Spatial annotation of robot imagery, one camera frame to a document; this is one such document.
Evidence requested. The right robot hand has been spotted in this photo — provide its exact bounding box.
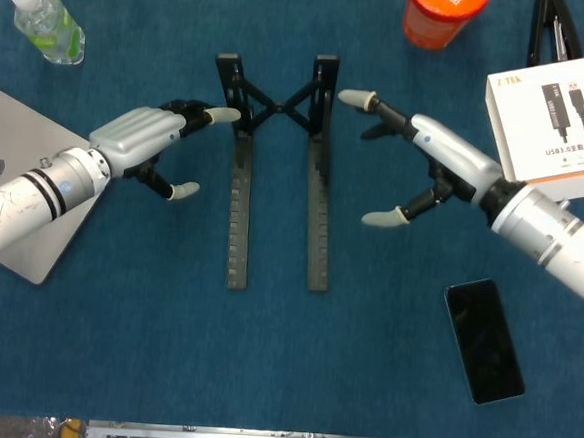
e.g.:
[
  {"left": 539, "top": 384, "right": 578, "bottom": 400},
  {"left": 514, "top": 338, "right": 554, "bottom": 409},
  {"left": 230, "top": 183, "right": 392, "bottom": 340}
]
[{"left": 328, "top": 87, "right": 510, "bottom": 237}]

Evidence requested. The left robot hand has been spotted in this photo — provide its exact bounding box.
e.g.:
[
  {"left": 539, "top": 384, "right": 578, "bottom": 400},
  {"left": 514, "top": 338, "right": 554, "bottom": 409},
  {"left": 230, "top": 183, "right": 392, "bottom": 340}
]
[{"left": 83, "top": 93, "right": 244, "bottom": 209}]

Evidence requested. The black folding laptop stand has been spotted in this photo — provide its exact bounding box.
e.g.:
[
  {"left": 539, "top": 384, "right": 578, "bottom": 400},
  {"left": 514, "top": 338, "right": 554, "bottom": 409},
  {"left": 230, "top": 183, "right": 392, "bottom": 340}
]
[{"left": 199, "top": 46, "right": 345, "bottom": 297}]

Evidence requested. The silver laptop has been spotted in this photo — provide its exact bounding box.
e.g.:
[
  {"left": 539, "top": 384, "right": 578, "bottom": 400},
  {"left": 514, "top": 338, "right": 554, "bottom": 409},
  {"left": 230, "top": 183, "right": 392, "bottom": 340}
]
[{"left": 0, "top": 80, "right": 127, "bottom": 292}]

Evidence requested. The orange snack canister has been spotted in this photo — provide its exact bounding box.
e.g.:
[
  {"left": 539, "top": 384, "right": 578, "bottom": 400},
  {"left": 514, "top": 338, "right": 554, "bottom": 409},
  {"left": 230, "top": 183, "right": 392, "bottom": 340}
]
[{"left": 400, "top": 0, "right": 493, "bottom": 55}]

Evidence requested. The clear water bottle green label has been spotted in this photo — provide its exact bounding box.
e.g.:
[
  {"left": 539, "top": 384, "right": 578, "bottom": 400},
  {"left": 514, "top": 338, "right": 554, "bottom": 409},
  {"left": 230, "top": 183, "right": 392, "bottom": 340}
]
[{"left": 4, "top": 0, "right": 90, "bottom": 68}]

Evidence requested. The black smartphone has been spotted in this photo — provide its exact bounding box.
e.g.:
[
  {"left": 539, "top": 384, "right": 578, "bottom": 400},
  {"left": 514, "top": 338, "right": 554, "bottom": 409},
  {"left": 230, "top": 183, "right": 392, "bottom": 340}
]
[{"left": 437, "top": 275, "right": 534, "bottom": 410}]

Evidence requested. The felt table cover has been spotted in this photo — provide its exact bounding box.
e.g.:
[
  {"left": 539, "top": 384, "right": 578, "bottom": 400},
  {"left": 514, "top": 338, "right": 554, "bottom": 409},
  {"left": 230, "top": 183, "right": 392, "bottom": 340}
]
[{"left": 0, "top": 0, "right": 584, "bottom": 438}]

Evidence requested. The crumpled clear plastic bag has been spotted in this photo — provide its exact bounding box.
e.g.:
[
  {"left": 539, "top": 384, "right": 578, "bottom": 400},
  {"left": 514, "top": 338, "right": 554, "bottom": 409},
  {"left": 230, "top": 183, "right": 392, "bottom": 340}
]
[{"left": 28, "top": 414, "right": 90, "bottom": 438}]

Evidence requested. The white USB cable box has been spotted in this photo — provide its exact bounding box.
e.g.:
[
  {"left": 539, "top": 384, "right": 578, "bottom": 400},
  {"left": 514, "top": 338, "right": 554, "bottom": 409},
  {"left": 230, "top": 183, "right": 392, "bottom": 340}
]
[{"left": 477, "top": 41, "right": 584, "bottom": 205}]

